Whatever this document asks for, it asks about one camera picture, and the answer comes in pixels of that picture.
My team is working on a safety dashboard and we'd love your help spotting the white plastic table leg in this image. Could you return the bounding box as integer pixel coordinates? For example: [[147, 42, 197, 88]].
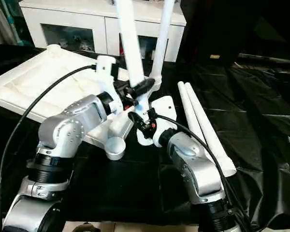
[[148, 0, 177, 94], [113, 0, 156, 123], [177, 81, 207, 140], [183, 82, 237, 179]]

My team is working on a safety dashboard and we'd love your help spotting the white plastic table top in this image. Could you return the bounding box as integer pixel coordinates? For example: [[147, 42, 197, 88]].
[[0, 44, 163, 162]]

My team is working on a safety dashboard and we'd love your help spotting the white sideboard cabinet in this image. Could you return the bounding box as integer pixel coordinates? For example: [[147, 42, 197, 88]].
[[19, 0, 187, 64]]

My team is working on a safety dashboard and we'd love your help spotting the black shiny mat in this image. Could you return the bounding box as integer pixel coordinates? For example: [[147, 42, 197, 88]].
[[0, 43, 290, 232]]

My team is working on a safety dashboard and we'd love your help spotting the brown rounded object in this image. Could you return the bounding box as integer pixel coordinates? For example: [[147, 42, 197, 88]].
[[72, 223, 95, 232]]

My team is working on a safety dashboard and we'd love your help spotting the long black bar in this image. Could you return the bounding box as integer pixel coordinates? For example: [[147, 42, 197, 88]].
[[238, 53, 290, 66]]

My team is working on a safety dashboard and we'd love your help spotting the beige curtain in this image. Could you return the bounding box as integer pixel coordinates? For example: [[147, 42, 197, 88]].
[[0, 0, 18, 47]]

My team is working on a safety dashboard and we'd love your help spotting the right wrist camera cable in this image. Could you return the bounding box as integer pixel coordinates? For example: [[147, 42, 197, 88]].
[[155, 114, 253, 232]]

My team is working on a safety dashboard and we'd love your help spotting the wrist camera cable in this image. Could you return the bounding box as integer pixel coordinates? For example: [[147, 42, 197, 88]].
[[0, 64, 99, 232], [155, 114, 253, 232]]

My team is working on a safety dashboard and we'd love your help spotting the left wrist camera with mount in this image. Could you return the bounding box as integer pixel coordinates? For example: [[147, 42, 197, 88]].
[[94, 55, 124, 117]]

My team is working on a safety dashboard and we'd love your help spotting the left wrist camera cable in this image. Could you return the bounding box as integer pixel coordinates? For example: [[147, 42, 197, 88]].
[[0, 64, 99, 232]]

